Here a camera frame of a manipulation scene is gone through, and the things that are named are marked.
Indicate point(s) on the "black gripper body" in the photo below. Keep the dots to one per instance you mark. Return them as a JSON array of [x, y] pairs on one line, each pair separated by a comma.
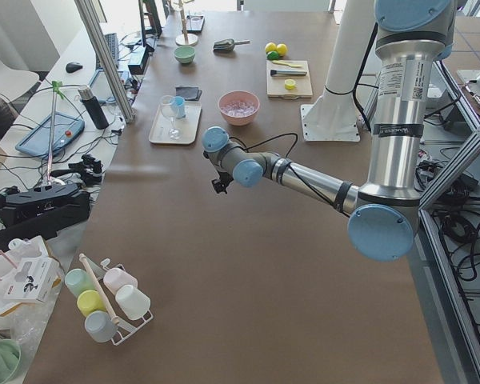
[[222, 181]]

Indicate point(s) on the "pink bowl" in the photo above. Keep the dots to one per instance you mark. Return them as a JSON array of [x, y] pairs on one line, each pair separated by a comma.
[[236, 95]]

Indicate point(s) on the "metal ice scoop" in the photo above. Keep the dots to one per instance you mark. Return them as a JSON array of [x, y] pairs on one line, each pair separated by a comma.
[[228, 44]]

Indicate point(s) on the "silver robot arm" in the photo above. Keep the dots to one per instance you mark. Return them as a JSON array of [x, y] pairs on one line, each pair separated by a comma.
[[383, 212]]

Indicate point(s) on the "clear plastic ice cubes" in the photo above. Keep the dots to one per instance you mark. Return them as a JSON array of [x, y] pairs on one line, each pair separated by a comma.
[[239, 108]]

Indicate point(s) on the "light blue cup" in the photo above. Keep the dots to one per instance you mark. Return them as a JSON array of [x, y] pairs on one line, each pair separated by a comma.
[[180, 107]]

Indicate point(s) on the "pink cup in rack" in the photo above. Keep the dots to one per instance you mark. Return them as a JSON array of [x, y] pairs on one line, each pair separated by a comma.
[[115, 278]]

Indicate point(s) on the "white cup in rack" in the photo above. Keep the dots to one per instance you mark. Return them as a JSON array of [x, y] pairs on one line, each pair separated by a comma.
[[132, 301]]

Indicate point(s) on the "white cup rack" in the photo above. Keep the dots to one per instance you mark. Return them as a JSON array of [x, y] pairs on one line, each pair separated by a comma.
[[126, 327]]

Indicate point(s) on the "green cup in rack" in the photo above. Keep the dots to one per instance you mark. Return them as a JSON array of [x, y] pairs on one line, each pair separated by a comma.
[[77, 281]]

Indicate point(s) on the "yellow cup in rack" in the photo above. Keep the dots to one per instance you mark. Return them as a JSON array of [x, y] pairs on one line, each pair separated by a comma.
[[90, 301]]

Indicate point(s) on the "grey-blue cup in rack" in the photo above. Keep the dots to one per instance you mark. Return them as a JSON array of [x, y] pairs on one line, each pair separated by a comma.
[[100, 327]]

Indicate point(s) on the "beige plastic tray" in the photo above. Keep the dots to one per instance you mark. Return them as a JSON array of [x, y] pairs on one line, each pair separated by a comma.
[[187, 126]]

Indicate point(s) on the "dark grey folded cloth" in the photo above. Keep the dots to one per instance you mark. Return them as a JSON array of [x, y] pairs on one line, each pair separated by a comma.
[[189, 93]]

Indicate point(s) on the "clear wine glass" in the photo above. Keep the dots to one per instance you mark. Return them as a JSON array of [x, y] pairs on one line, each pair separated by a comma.
[[169, 111]]

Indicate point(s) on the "yellow citrus squeezer cap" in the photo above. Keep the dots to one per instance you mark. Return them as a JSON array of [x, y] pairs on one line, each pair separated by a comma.
[[290, 84]]

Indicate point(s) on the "wooden cutting board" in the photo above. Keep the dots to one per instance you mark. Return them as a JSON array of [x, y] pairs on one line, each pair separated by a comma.
[[275, 85]]

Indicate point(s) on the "mint green bowl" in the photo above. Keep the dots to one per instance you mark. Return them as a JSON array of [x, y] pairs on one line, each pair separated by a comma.
[[184, 54]]

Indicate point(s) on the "yellow plastic knife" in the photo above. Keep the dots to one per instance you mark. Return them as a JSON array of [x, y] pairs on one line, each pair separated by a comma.
[[285, 63]]

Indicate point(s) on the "yellow lemon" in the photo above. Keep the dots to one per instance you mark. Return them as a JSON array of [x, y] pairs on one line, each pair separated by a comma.
[[270, 47]]

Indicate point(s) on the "green lime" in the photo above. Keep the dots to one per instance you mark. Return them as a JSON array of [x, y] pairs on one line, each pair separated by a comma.
[[281, 49]]

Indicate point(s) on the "black thermos bottle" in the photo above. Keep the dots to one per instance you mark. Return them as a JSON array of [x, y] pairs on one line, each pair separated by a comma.
[[93, 107]]

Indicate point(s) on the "blue teach pendant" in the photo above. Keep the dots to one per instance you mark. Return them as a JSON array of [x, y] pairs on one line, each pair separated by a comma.
[[66, 130]]

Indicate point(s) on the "black bag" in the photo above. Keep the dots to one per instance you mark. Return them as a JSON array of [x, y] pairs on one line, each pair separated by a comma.
[[43, 211]]

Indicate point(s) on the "black keyboard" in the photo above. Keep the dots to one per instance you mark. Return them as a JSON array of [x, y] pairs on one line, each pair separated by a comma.
[[113, 47]]

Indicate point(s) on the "black computer mouse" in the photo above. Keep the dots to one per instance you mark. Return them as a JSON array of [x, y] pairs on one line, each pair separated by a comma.
[[72, 67]]

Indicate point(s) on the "white cardboard box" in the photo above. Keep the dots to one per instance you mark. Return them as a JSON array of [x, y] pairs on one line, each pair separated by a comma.
[[32, 280]]

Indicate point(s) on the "wooden rack handle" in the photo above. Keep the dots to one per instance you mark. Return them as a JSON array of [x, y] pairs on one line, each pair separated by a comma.
[[109, 309]]

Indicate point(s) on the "aluminium frame post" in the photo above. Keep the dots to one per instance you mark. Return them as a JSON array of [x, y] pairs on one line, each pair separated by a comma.
[[90, 21]]

